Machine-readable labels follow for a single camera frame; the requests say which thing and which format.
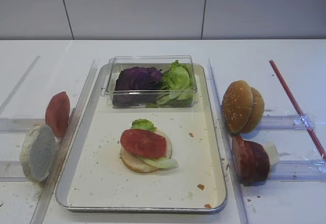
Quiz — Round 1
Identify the tomato slice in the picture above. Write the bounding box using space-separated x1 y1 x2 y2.
45 91 70 138
120 129 167 158

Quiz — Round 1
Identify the green lettuce in container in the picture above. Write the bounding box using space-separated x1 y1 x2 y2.
146 60 194 107

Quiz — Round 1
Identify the lettuce leaf on bun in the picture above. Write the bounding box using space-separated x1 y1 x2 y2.
131 119 157 132

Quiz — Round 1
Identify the pale lettuce strip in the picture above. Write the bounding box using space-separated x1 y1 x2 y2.
136 155 178 169

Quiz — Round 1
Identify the front red meat patty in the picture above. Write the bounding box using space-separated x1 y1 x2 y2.
232 135 247 171

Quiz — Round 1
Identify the standing tomato slice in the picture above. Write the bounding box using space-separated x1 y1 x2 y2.
45 91 70 138

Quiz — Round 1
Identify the white bread slice standing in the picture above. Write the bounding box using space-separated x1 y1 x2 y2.
19 124 57 183

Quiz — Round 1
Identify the clear plastic container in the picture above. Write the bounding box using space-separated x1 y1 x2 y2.
104 55 197 108

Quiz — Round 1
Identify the purple cabbage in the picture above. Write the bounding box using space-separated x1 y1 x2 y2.
113 67 161 107

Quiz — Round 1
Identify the bottom bun on tray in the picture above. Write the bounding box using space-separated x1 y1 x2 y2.
120 129 178 173

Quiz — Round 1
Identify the front sesame bun top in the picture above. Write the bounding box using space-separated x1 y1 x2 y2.
222 80 253 134

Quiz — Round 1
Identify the rear bun top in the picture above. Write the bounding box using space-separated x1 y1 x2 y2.
240 87 265 133

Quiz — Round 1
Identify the metal baking tray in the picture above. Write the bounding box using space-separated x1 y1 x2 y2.
56 65 227 213

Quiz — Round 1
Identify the white pusher block lower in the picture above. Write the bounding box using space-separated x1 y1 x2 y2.
263 142 280 167

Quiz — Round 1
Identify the red straw strip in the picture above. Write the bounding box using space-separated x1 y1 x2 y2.
269 60 325 160

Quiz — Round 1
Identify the clear long rail right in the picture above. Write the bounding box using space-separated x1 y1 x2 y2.
207 59 249 223

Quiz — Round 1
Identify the clear long rail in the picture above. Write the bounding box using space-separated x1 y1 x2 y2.
30 60 98 224
207 59 249 223

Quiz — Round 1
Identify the clear rail upper right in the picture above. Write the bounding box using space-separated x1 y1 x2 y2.
256 115 315 130

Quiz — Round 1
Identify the clear rail lower right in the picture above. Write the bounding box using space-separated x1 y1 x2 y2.
268 159 325 181

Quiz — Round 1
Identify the clear rail upper left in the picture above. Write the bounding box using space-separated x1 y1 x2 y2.
1 118 45 133

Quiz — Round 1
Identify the clear long rail left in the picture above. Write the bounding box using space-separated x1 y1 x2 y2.
30 60 98 224

